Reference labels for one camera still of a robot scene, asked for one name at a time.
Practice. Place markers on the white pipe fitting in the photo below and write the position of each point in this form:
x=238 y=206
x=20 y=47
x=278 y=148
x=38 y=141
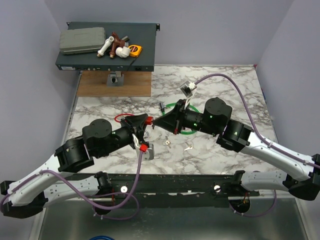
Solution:
x=108 y=42

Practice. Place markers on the brown pipe fitting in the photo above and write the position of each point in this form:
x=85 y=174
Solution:
x=117 y=42

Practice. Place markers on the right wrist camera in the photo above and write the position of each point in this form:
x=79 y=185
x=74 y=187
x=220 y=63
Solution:
x=188 y=89

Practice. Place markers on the yellow tape measure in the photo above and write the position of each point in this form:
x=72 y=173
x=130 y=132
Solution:
x=135 y=50

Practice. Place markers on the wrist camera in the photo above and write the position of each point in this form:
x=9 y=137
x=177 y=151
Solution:
x=188 y=89
x=148 y=152

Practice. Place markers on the grey plastic case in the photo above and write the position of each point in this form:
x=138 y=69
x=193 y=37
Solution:
x=83 y=40

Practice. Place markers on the red cable lock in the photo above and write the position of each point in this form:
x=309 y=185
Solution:
x=134 y=120

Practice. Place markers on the white elbow fitting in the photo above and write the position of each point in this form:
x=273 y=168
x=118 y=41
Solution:
x=122 y=52

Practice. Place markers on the grey metal bracket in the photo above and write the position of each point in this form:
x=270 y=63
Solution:
x=115 y=79

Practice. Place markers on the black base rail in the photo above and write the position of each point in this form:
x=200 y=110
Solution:
x=187 y=191

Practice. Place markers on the wooden board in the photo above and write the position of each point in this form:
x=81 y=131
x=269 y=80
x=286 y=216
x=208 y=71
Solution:
x=94 y=84

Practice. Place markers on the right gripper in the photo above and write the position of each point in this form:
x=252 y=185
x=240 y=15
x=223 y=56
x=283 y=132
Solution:
x=167 y=121

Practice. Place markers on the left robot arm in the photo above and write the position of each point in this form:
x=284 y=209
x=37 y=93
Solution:
x=48 y=185

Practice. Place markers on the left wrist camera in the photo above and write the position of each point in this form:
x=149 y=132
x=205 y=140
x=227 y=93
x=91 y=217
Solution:
x=148 y=152

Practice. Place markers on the brass padlock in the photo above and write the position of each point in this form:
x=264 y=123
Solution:
x=146 y=134

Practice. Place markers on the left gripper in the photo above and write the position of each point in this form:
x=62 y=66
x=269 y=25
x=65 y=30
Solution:
x=138 y=133

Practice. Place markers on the silver key pair right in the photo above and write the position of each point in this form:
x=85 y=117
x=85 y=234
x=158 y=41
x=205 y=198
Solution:
x=188 y=146

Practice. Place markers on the green cable lock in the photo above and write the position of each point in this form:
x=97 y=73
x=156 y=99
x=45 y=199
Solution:
x=163 y=108

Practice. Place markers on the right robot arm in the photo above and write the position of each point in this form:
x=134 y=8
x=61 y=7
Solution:
x=296 y=173

